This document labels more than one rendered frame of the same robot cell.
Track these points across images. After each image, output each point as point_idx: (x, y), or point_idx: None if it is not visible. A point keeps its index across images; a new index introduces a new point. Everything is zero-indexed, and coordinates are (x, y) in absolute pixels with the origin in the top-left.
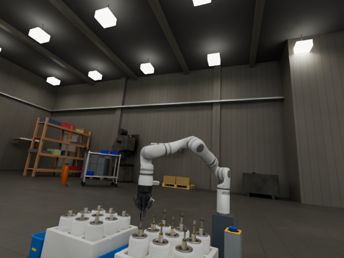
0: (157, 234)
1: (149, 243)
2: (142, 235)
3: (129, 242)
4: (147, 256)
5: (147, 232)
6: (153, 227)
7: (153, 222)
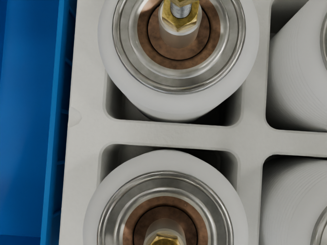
0: (248, 70)
1: (196, 115)
2: (175, 207)
3: None
4: (251, 233)
5: (162, 105)
6: (194, 33)
7: (182, 17)
